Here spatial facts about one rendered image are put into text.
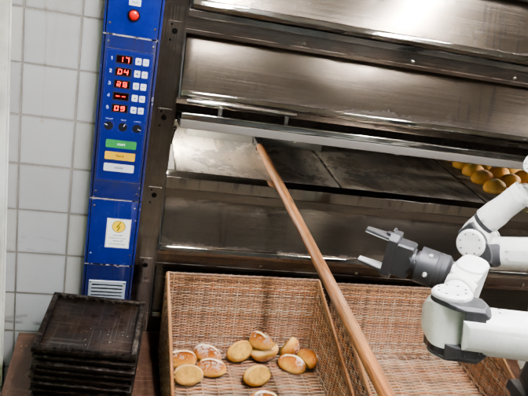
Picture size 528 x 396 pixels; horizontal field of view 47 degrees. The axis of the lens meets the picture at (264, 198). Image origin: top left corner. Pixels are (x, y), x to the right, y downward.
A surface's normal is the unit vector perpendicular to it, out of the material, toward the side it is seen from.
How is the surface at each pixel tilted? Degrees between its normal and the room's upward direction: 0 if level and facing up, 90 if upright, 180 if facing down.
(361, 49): 90
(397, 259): 90
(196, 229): 70
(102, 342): 0
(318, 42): 90
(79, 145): 90
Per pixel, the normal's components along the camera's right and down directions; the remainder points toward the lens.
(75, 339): 0.18, -0.91
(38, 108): 0.18, 0.41
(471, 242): -0.63, 0.05
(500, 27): 0.23, 0.07
